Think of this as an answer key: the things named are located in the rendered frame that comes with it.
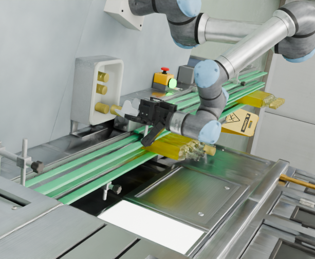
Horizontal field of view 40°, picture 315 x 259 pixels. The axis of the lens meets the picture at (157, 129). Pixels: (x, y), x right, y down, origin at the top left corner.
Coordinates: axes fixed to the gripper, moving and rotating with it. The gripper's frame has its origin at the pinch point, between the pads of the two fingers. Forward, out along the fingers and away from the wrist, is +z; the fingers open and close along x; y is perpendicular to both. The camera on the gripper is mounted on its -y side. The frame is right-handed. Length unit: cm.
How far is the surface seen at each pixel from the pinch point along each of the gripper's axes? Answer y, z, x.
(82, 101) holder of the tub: 1.4, 12.2, 6.0
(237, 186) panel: -29, -36, -41
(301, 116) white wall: -107, 14, -615
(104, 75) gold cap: 10.0, 10.8, -3.1
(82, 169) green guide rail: -14.2, -2.7, 23.0
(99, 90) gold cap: 4.4, 11.4, -2.8
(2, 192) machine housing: 2, -21, 74
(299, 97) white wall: -77, 25, -614
